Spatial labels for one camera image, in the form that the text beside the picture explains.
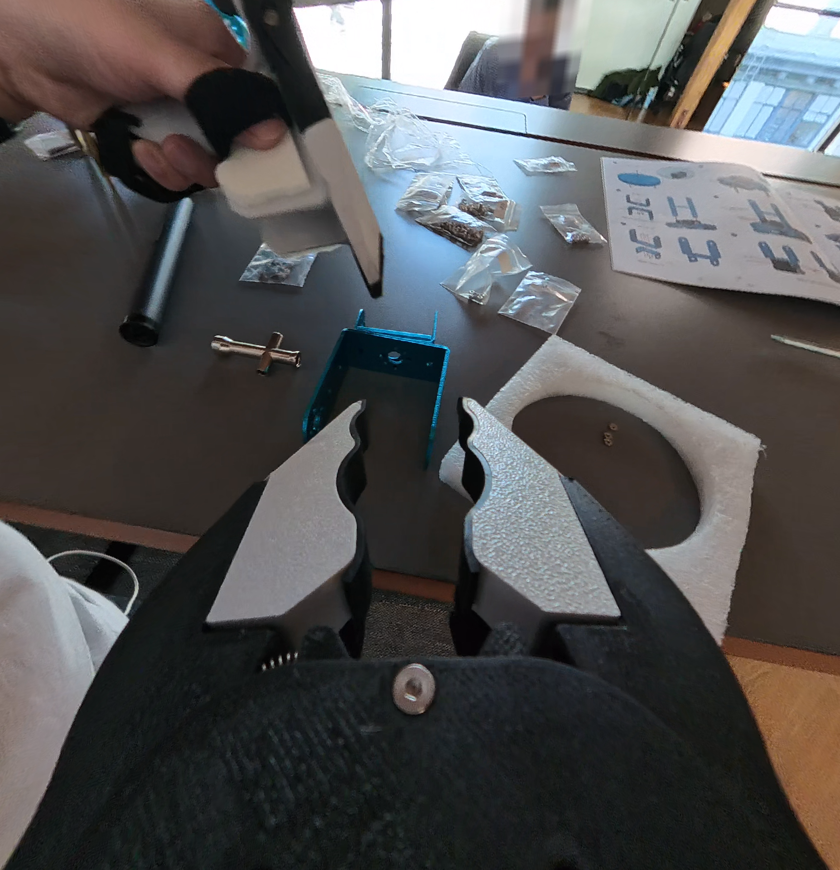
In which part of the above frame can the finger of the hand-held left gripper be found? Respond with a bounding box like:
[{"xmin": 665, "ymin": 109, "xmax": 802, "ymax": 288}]
[{"xmin": 259, "ymin": 114, "xmax": 386, "ymax": 299}]

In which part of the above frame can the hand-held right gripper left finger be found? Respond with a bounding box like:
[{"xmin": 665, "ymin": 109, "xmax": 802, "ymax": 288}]
[{"xmin": 204, "ymin": 400, "xmax": 373, "ymax": 659}]

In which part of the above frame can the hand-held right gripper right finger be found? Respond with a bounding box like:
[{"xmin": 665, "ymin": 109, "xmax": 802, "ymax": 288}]
[{"xmin": 453, "ymin": 397, "xmax": 623, "ymax": 659}]

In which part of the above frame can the large blue U bracket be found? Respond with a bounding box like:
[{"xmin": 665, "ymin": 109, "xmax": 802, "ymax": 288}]
[{"xmin": 301, "ymin": 325, "xmax": 453, "ymax": 471}]

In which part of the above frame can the dark desk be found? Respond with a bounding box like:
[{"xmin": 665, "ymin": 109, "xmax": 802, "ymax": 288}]
[{"xmin": 0, "ymin": 71, "xmax": 840, "ymax": 677}]

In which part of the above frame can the large window with roller blinds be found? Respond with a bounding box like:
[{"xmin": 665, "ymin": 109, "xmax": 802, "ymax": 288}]
[{"xmin": 291, "ymin": 0, "xmax": 462, "ymax": 86}]

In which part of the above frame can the labelled clear zip bag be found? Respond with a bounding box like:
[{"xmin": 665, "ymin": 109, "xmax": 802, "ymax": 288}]
[{"xmin": 396, "ymin": 173, "xmax": 456, "ymax": 217}]

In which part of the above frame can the clear zip bag of screws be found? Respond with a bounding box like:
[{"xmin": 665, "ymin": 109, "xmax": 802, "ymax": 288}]
[
  {"xmin": 416, "ymin": 204, "xmax": 494, "ymax": 253},
  {"xmin": 455, "ymin": 174, "xmax": 511, "ymax": 203},
  {"xmin": 238, "ymin": 242, "xmax": 318, "ymax": 288},
  {"xmin": 461, "ymin": 196, "xmax": 521, "ymax": 233}
]

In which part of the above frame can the black office chair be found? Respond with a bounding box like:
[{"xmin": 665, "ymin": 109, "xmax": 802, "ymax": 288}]
[{"xmin": 444, "ymin": 30, "xmax": 496, "ymax": 92}]

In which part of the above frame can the zip bag with few nuts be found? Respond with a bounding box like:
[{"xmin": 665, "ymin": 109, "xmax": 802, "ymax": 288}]
[{"xmin": 441, "ymin": 233, "xmax": 534, "ymax": 305}]

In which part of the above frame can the white earphone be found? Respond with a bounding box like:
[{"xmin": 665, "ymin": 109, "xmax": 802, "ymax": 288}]
[{"xmin": 46, "ymin": 549, "xmax": 140, "ymax": 617}]

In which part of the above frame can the metal cross wrench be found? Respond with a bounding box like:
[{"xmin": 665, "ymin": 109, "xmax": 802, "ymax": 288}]
[{"xmin": 211, "ymin": 330, "xmax": 303, "ymax": 377}]

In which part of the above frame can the black electric screwdriver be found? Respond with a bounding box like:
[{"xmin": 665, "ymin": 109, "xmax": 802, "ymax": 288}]
[{"xmin": 118, "ymin": 196, "xmax": 196, "ymax": 349}]

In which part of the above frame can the nearly empty labelled zip bag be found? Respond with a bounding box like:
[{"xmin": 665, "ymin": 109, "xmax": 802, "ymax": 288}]
[{"xmin": 497, "ymin": 271, "xmax": 583, "ymax": 334}]

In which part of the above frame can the clear zip bag of nuts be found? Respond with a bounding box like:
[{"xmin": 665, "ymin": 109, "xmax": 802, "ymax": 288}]
[{"xmin": 540, "ymin": 203, "xmax": 608, "ymax": 247}]

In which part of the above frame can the thin white stick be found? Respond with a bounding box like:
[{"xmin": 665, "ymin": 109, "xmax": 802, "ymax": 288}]
[{"xmin": 771, "ymin": 333, "xmax": 840, "ymax": 363}]

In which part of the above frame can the instruction manual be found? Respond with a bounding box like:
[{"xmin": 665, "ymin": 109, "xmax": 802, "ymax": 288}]
[{"xmin": 600, "ymin": 155, "xmax": 840, "ymax": 311}]

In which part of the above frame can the wooden pillar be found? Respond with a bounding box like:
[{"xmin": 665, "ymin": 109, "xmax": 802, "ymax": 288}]
[{"xmin": 668, "ymin": 0, "xmax": 761, "ymax": 130}]

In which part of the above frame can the window facing pale building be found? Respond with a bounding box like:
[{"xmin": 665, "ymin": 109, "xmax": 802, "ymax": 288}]
[{"xmin": 704, "ymin": 0, "xmax": 840, "ymax": 156}]

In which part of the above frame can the white foam frame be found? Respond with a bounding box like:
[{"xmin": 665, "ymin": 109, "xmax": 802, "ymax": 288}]
[{"xmin": 439, "ymin": 335, "xmax": 764, "ymax": 644}]

